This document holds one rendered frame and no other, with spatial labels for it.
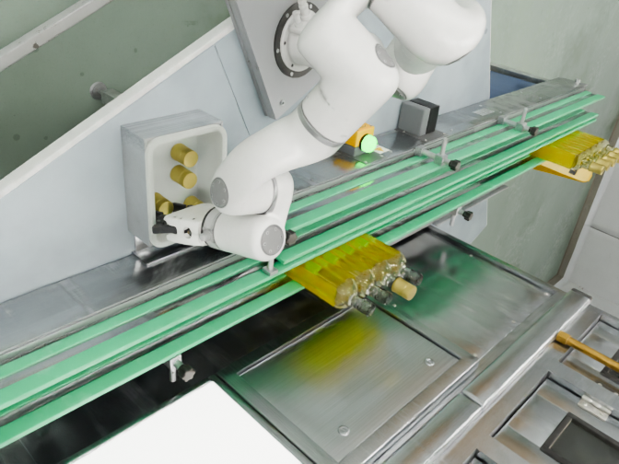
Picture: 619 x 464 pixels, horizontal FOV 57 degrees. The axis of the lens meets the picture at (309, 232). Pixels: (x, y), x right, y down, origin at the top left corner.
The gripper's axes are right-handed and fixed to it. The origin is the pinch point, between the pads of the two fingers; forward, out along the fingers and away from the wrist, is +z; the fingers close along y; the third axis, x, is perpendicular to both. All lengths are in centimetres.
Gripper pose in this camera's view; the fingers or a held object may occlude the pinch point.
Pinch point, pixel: (168, 214)
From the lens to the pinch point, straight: 113.0
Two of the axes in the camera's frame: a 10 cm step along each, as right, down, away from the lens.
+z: -7.4, -1.6, 6.5
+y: 6.7, -3.0, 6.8
